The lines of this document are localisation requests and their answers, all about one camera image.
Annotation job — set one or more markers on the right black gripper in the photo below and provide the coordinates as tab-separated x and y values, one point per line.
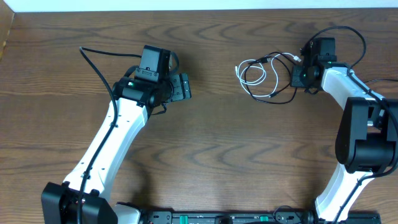
295	81

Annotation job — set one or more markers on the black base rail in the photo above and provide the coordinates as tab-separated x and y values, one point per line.
167	217

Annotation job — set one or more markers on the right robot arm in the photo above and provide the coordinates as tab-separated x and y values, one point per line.
366	143

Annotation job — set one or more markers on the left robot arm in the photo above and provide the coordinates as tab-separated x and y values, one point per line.
84	194

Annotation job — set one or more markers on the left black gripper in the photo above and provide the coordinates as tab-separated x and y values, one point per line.
181	86

